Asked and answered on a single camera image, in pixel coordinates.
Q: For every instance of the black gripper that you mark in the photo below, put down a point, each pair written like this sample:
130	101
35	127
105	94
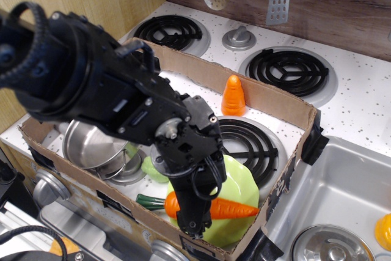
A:
189	153

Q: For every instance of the orange toy carrot green stem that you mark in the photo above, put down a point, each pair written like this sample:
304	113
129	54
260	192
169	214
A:
220	208

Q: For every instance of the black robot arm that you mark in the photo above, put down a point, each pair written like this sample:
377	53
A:
63	67

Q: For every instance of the light green plastic plate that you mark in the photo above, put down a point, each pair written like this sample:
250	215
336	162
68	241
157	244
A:
239	187

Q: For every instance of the small orange carrot cone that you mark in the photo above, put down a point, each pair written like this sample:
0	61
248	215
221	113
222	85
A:
233	101

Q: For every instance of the lower front silver knob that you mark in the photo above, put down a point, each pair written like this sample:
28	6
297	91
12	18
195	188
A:
162	251

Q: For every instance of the light green toy vegetable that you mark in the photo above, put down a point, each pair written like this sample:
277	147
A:
148	168

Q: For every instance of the front right black burner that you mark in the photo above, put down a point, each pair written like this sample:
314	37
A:
256	147

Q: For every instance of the black burner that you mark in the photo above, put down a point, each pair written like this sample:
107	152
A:
298	71
256	147
177	32

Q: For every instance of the steel cooking pot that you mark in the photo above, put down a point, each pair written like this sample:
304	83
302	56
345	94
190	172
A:
87	147

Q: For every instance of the brown cardboard fence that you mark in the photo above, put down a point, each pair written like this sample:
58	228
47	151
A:
91	191

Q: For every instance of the steel pot lid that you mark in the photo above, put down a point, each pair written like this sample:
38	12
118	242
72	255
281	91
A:
329	242

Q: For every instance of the front panel silver knob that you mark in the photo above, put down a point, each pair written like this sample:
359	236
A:
49	189

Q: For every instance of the silver sink basin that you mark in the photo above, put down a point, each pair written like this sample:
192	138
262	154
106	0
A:
348	186

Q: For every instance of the back right black burner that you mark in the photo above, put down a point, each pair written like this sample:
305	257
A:
298	71

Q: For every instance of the back left black burner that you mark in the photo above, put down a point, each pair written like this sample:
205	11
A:
177	32

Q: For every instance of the back silver stove knob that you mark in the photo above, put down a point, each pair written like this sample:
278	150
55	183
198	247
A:
239	39

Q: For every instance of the yellow toy in sink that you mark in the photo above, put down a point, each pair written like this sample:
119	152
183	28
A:
382	232

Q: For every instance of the hanging metal spatula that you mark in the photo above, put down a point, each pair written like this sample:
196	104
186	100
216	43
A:
277	12

